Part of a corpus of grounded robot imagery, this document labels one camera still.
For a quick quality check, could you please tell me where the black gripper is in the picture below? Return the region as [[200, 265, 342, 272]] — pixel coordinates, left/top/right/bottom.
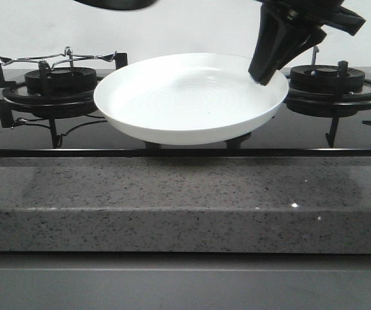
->
[[248, 0, 366, 85]]

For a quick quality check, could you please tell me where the white round plate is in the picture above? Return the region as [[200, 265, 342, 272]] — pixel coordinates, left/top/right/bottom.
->
[[94, 53, 289, 145]]

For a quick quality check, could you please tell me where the black frying pan mint handle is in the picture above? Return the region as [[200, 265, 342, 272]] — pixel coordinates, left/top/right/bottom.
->
[[76, 0, 156, 11]]

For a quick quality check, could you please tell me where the right black burner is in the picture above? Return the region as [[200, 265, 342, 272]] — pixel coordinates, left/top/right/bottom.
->
[[290, 65, 365, 94]]

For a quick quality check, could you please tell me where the black burner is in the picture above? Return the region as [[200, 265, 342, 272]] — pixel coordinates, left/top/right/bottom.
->
[[290, 65, 365, 94], [25, 67, 97, 94]]

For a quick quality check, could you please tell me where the right black pan support grate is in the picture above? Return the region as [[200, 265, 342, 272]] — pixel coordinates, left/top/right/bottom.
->
[[285, 46, 371, 148]]

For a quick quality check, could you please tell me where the black pan support grate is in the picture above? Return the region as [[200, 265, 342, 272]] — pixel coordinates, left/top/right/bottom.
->
[[285, 46, 371, 148], [0, 52, 128, 148]]

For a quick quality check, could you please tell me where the left black burner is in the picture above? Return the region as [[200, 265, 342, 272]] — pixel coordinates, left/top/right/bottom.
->
[[25, 67, 97, 94]]

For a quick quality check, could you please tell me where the left black pan support grate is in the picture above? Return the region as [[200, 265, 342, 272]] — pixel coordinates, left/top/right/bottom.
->
[[0, 52, 128, 148]]

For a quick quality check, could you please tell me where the black glass gas hob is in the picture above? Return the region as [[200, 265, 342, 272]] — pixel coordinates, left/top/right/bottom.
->
[[0, 67, 371, 157]]

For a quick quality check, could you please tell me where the grey cabinet front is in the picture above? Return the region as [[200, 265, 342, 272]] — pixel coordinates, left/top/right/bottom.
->
[[0, 253, 371, 309]]

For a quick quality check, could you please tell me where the silver wire pan reducer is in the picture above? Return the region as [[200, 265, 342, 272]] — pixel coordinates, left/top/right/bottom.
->
[[0, 46, 117, 69]]

